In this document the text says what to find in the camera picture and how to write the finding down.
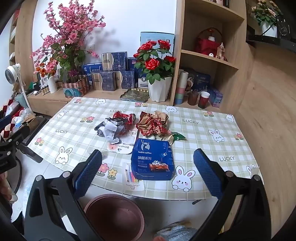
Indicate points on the grey paper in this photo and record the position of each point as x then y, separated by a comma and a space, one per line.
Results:
108, 129

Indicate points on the flat blue box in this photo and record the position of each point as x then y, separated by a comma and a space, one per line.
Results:
92, 68

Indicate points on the white wall socket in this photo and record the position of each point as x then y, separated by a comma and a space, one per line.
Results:
91, 47

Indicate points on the crushed red can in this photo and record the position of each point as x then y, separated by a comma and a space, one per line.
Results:
128, 119

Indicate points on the brown cup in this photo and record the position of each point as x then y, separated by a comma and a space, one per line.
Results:
193, 99

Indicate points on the checked bunny tablecloth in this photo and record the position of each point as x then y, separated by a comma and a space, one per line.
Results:
196, 139

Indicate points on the green gold wrapper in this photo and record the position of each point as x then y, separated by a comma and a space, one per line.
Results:
178, 136

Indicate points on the blue fluffy slipper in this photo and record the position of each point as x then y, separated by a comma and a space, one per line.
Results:
175, 231

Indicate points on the blue white box round logo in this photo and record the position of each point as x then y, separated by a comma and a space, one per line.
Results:
142, 81

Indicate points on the orange flowers white vase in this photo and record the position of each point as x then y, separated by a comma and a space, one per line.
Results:
52, 84

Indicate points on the large light blue box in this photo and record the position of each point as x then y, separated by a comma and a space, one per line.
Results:
152, 37

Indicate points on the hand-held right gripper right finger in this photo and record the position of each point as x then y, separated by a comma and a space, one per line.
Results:
205, 171

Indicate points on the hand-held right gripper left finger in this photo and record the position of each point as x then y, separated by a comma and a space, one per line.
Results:
89, 171

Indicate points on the glass perfume bottle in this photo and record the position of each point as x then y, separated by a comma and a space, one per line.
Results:
220, 52

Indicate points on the person's left hand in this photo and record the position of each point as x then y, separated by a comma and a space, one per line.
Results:
5, 190

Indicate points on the colour pen pack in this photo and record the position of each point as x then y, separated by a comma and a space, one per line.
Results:
131, 183

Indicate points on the scalloped decorative tin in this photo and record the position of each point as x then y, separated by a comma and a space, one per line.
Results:
76, 89

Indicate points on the red gold wrapper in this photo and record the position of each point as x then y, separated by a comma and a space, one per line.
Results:
152, 125

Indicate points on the low wooden cabinet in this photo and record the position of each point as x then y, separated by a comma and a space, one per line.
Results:
46, 104

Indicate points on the red rose plant white pot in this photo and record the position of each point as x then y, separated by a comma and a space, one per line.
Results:
159, 90

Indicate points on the blue coffee box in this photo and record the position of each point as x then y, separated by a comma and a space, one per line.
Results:
150, 160

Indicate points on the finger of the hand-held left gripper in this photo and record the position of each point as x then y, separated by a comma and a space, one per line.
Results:
18, 135

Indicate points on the gold leaf tray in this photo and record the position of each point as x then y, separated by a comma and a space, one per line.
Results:
134, 95

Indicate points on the row of small brown bottles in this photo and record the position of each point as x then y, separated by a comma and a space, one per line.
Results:
44, 90

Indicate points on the black table frame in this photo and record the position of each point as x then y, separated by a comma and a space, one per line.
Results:
32, 151

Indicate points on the small blue box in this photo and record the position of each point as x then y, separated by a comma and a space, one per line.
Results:
216, 97

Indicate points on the red argyle cloth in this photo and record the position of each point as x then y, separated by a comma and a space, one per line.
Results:
9, 129

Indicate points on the stack of pastel cups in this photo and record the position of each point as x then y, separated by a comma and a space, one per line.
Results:
180, 92

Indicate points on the red basket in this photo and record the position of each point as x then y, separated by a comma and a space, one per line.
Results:
205, 46

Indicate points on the wooden shelf unit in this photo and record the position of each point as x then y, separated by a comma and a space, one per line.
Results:
229, 41

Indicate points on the pink blossom branches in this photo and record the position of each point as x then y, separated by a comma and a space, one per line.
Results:
69, 39

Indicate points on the arched wooden wall shelf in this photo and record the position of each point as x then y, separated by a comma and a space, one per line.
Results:
25, 34

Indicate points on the white desk fan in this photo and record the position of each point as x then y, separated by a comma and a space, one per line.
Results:
12, 73

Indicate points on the black case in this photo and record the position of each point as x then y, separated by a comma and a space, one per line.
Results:
38, 125

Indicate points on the red cup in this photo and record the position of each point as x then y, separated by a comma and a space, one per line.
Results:
203, 100

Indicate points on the brown plastic bin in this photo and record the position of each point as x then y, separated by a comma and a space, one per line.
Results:
113, 217

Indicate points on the dark blue figure gift box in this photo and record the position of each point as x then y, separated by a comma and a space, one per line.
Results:
201, 80

